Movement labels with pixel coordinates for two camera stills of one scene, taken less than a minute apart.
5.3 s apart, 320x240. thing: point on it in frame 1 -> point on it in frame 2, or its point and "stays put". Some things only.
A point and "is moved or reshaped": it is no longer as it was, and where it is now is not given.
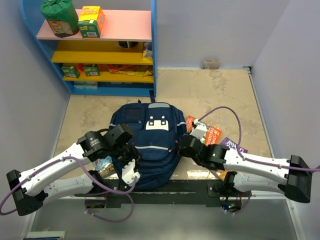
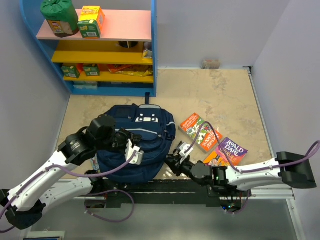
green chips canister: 61,16 stays put
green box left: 71,71 stays put
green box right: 92,69 stays put
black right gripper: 182,153 -> 175,163
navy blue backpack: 157,128 is moved or reshaped
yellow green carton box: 91,21 stays put
